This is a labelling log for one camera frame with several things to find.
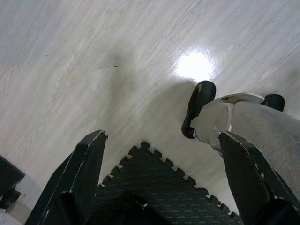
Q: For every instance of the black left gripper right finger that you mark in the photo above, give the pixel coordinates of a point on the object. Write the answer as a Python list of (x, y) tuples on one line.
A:
[(253, 182)]

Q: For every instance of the black foam puzzle mat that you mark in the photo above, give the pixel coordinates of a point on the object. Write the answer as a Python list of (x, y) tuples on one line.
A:
[(159, 182)]

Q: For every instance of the black robot left foot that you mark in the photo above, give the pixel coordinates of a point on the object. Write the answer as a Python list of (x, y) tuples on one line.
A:
[(200, 98)]

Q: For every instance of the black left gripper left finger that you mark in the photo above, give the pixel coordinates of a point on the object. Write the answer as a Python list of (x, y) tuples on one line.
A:
[(77, 178)]

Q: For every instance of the dark low furniture piece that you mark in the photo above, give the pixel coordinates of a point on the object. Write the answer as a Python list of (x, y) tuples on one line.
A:
[(9, 178)]

